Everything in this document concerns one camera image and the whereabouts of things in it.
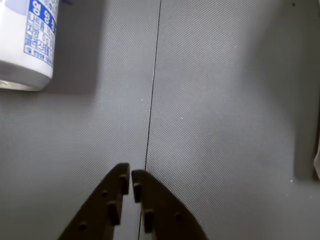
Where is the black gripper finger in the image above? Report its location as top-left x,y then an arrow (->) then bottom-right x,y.
131,169 -> 209,240
57,162 -> 131,240

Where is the white blue Milkis can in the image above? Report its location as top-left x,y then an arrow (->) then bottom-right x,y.
0,0 -> 60,92

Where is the dark grey textured mat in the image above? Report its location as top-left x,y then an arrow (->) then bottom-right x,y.
0,0 -> 161,240
138,0 -> 320,240

